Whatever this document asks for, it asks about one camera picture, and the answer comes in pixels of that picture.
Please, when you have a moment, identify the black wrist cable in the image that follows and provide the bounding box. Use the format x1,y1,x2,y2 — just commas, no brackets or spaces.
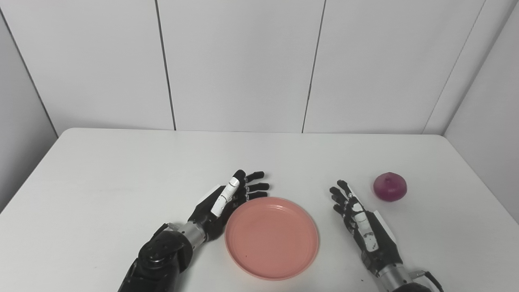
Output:
410,269,445,292
152,222,181,239

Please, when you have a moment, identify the pink round plate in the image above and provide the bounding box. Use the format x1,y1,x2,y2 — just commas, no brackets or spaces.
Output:
225,197,320,281

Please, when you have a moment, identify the purple red onion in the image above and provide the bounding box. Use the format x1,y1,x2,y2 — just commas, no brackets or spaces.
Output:
373,172,407,202

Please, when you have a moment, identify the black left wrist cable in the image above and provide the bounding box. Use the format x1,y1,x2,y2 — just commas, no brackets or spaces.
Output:
152,222,181,239

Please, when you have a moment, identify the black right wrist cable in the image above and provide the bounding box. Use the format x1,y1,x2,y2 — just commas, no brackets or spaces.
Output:
410,269,445,292

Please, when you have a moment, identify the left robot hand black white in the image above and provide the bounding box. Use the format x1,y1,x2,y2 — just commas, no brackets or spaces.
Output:
187,169,270,243

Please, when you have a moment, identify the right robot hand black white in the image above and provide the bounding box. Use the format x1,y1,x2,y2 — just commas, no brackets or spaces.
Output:
329,180,404,278

